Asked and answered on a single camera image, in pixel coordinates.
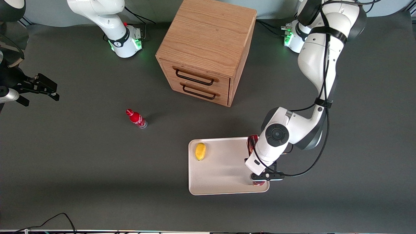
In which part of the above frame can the yellow fruit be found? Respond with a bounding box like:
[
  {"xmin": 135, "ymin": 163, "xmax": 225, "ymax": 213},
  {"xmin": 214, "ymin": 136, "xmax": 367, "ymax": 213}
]
[{"xmin": 195, "ymin": 142, "xmax": 206, "ymax": 161}]

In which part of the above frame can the white rectangular tray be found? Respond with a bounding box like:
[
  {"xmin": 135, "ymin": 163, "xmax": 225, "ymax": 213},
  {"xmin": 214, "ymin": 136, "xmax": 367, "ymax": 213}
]
[{"xmin": 188, "ymin": 136, "xmax": 270, "ymax": 196}]

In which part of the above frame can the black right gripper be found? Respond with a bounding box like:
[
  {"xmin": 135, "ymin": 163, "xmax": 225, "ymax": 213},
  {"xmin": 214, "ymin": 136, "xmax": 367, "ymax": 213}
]
[{"xmin": 0, "ymin": 65, "xmax": 60, "ymax": 107}]

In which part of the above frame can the wooden drawer front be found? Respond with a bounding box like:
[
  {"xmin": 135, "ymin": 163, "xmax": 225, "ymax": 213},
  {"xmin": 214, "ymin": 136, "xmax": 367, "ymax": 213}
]
[
  {"xmin": 159, "ymin": 58, "xmax": 231, "ymax": 95},
  {"xmin": 169, "ymin": 78, "xmax": 230, "ymax": 107}
]

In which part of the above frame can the red cookie box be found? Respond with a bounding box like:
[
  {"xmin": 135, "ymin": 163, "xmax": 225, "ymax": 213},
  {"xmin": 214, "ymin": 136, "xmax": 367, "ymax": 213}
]
[{"xmin": 247, "ymin": 134, "xmax": 266, "ymax": 186}]

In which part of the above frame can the wooden drawer cabinet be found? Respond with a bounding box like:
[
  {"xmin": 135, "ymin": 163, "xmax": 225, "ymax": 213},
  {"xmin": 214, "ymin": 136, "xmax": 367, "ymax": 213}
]
[{"xmin": 155, "ymin": 0, "xmax": 257, "ymax": 107}]

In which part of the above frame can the black arm base cable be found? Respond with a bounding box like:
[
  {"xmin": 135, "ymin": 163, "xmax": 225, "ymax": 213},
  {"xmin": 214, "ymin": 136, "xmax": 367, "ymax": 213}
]
[
  {"xmin": 123, "ymin": 6, "xmax": 157, "ymax": 43},
  {"xmin": 256, "ymin": 19, "xmax": 293, "ymax": 37}
]

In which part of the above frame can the black right arm base cable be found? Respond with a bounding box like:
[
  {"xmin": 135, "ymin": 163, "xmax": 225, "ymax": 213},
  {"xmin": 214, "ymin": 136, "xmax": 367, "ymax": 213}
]
[{"xmin": 123, "ymin": 6, "xmax": 157, "ymax": 43}]

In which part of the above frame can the black left arm base cable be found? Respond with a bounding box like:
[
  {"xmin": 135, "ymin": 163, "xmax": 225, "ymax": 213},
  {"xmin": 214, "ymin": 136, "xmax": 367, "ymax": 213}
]
[{"xmin": 256, "ymin": 19, "xmax": 293, "ymax": 37}]

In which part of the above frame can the black drawer handle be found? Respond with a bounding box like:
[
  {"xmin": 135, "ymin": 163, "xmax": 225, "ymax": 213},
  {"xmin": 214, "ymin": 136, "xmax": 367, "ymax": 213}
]
[
  {"xmin": 172, "ymin": 66, "xmax": 219, "ymax": 86},
  {"xmin": 180, "ymin": 83, "xmax": 221, "ymax": 100}
]

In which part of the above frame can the black cable at table edge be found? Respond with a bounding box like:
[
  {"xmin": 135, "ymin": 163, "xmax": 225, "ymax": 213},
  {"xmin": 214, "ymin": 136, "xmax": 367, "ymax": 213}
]
[{"xmin": 13, "ymin": 213, "xmax": 77, "ymax": 234}]

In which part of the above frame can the red soda bottle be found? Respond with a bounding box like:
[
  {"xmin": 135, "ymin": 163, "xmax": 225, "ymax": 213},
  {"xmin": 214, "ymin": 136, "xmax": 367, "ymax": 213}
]
[{"xmin": 126, "ymin": 109, "xmax": 148, "ymax": 129}]

